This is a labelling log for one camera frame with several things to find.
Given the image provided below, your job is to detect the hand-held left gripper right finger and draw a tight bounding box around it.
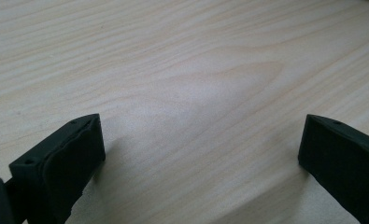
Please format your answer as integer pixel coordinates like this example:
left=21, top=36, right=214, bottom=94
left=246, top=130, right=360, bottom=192
left=297, top=113, right=369, bottom=224

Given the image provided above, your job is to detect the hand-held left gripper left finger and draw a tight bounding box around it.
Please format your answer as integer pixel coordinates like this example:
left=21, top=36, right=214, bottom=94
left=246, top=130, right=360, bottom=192
left=8, top=113, right=106, bottom=224

